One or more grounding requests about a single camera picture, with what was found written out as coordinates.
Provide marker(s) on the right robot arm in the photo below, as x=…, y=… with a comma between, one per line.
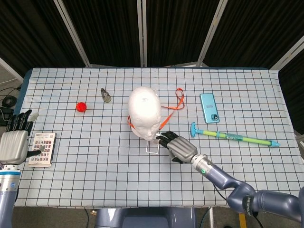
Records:
x=237, y=187

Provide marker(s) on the light blue smartphone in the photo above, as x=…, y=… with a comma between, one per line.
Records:
x=209, y=108

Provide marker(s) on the white table leg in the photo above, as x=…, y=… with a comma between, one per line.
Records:
x=211, y=217

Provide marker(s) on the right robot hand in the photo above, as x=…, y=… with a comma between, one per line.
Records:
x=181, y=149

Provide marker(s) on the blue checked tablecloth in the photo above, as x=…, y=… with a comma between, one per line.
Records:
x=95, y=166

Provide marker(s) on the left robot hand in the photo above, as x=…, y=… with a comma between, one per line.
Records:
x=13, y=147

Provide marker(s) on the clear badge holder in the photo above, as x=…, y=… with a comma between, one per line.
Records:
x=152, y=148

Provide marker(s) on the black power adapter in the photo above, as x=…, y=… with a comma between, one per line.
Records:
x=3, y=114

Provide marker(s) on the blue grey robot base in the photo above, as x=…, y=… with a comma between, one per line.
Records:
x=145, y=218

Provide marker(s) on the green blue toy water pump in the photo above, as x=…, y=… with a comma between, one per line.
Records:
x=237, y=137

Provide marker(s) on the small brass fitting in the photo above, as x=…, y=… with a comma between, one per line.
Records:
x=94, y=212

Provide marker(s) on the black screen panel white frame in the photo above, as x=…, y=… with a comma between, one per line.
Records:
x=31, y=31
x=294, y=90
x=256, y=31
x=180, y=31
x=102, y=31

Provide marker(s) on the white foam mannequin head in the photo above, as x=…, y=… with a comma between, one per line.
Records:
x=145, y=107

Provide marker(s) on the red ball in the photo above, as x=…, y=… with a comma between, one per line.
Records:
x=81, y=107

